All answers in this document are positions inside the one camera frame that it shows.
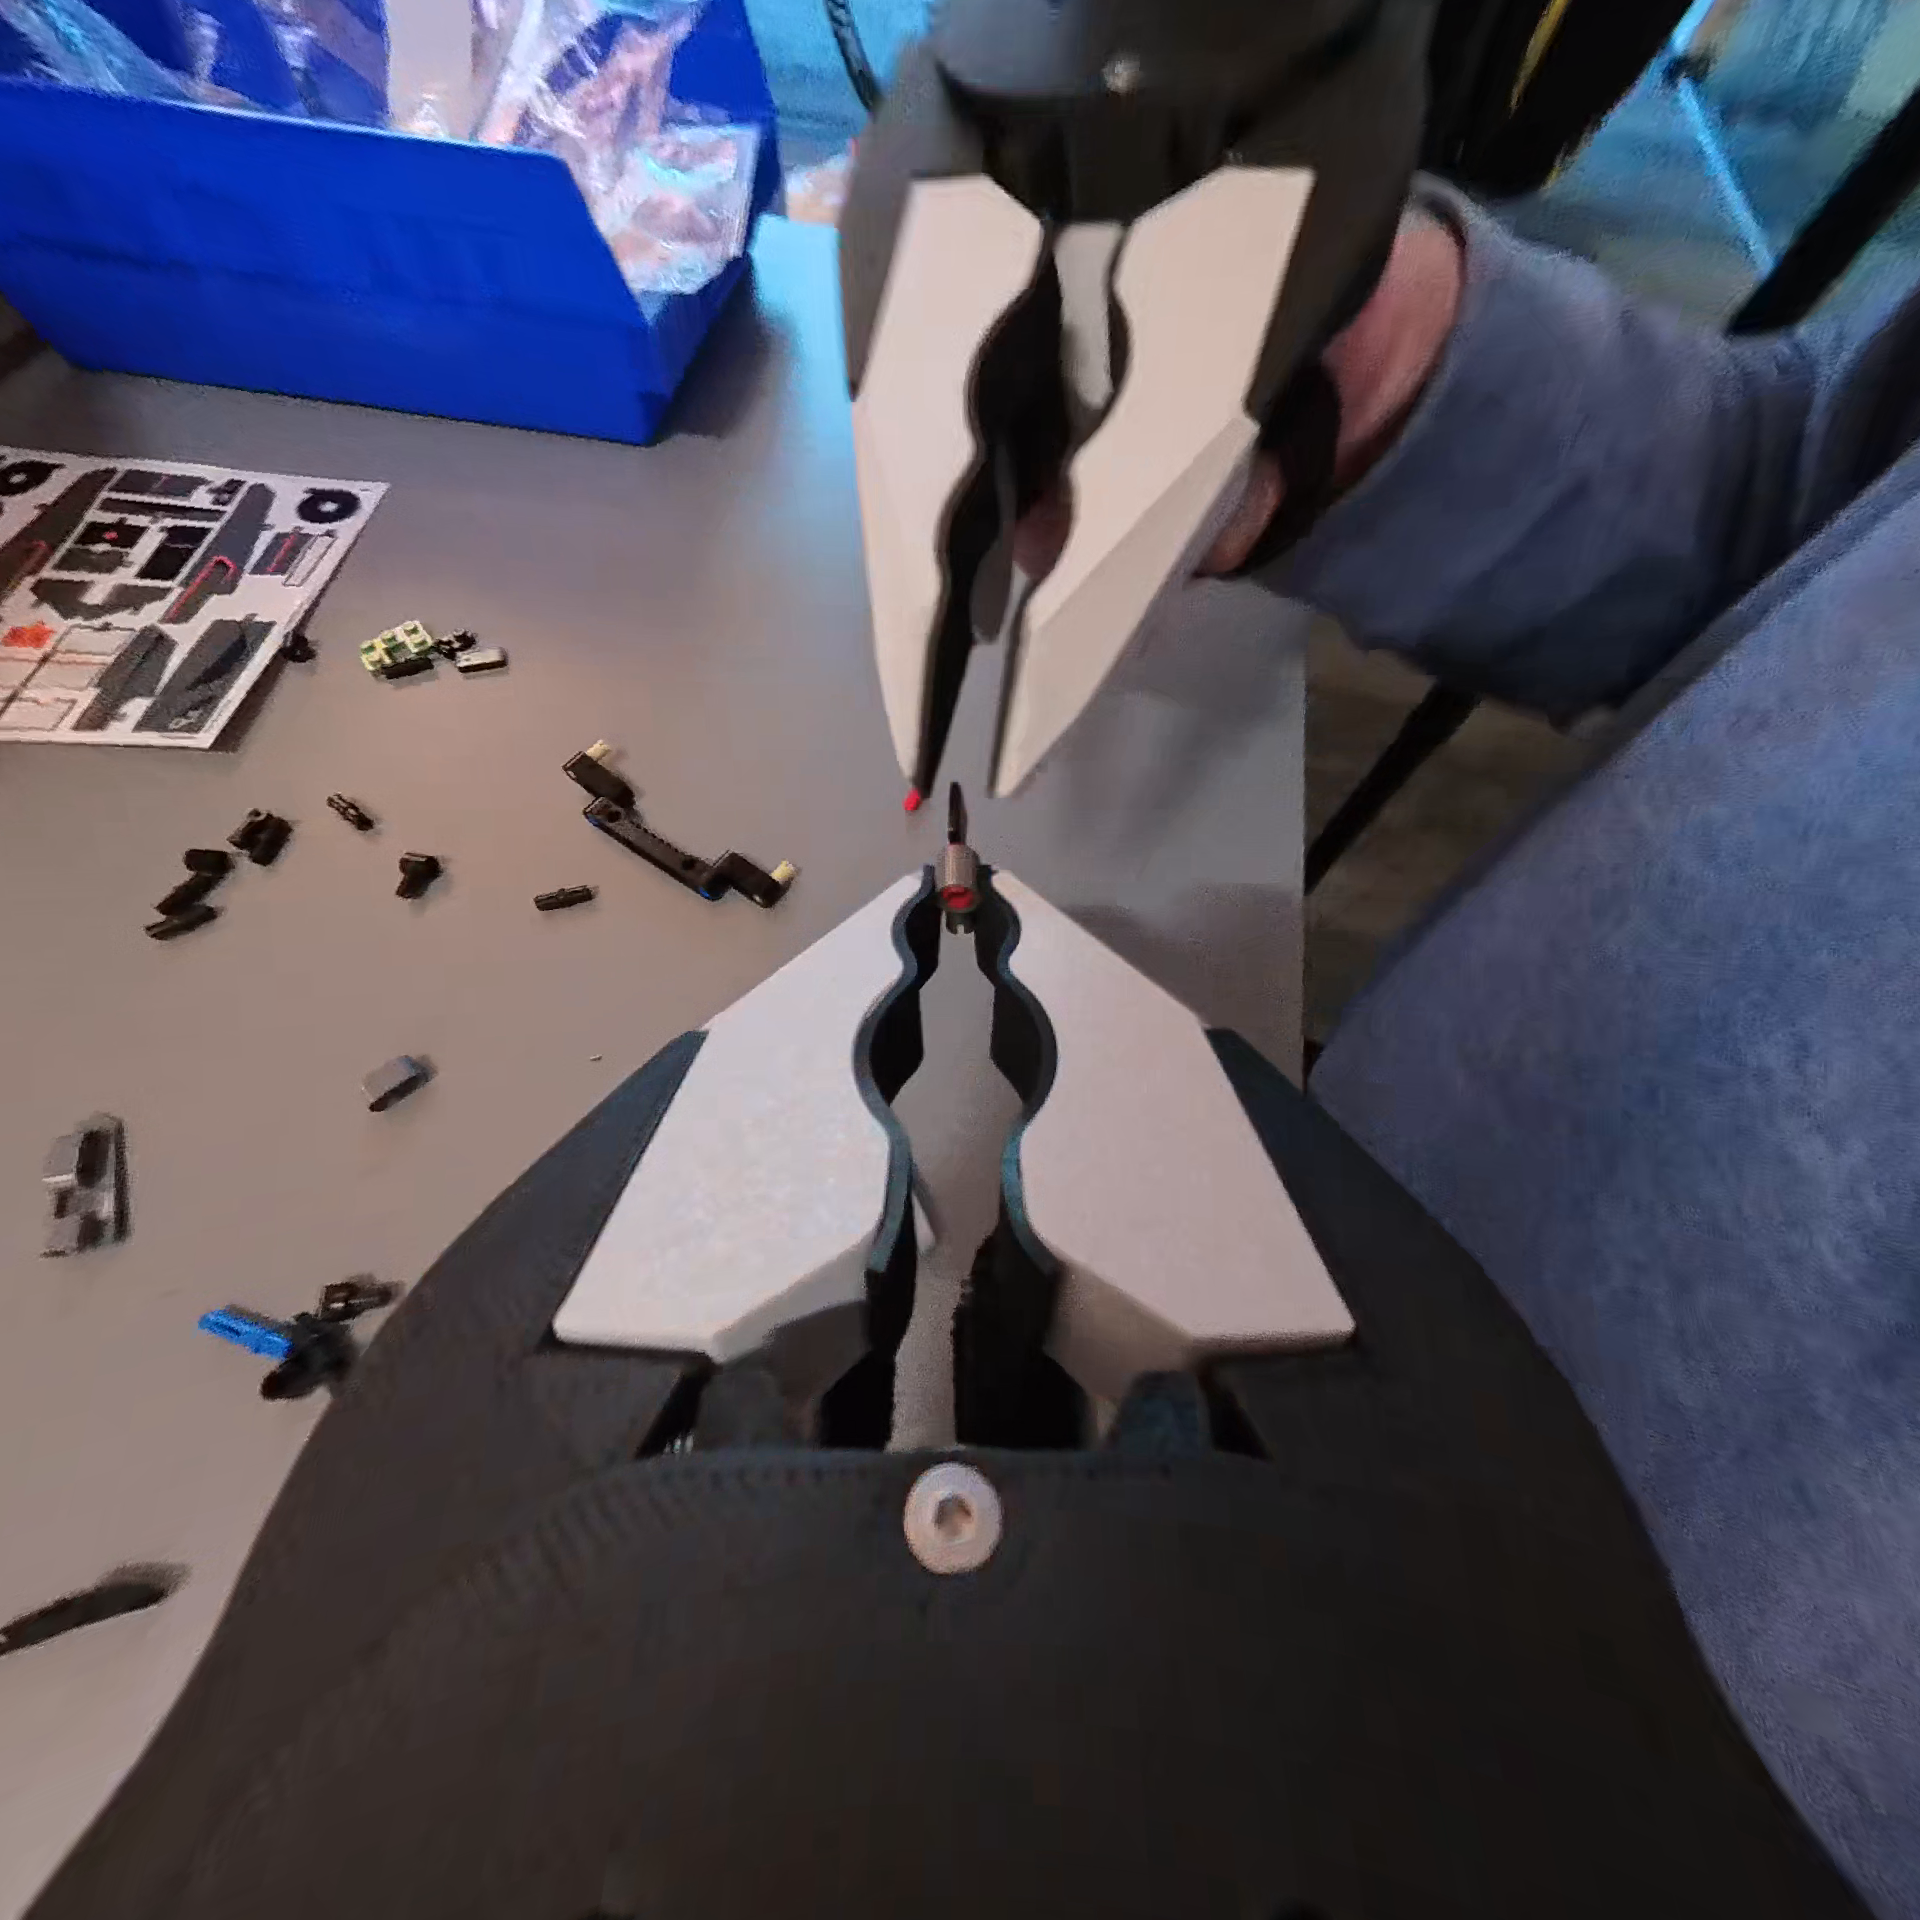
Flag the clear plastic bags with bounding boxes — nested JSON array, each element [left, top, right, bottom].
[[0, 0, 760, 303]]

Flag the person's blue-clothed body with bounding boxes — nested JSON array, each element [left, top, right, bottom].
[[1307, 442, 1920, 1920]]

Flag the person's right forearm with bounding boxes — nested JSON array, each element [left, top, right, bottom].
[[1247, 180, 1920, 722]]

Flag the person's right hand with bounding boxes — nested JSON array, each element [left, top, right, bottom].
[[1199, 195, 1468, 584]]

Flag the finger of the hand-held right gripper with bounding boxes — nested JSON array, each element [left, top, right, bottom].
[[854, 177, 1052, 811], [984, 165, 1321, 800]]

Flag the black lego cross connector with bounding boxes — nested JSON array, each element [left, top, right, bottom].
[[262, 1319, 356, 1405]]

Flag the black curved lego blade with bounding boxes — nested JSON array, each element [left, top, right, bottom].
[[0, 1565, 183, 1655]]

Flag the black diagonal bar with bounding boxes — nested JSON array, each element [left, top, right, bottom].
[[1726, 82, 1920, 339]]

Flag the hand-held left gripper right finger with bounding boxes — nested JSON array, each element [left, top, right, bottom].
[[978, 866, 1361, 1441]]

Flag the blue cardboard box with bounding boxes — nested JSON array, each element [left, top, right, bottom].
[[0, 0, 784, 449]]

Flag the small grey lego connector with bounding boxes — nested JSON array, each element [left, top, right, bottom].
[[934, 780, 994, 936]]

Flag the black lego rack assembly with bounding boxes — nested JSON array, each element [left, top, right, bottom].
[[562, 739, 799, 913]]

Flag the black metal rod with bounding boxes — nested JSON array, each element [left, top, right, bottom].
[[1304, 681, 1488, 889]]

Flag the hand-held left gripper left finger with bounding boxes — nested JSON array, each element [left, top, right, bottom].
[[551, 866, 936, 1441]]

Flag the lego sticker sheet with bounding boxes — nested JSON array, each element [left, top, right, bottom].
[[0, 447, 390, 749]]

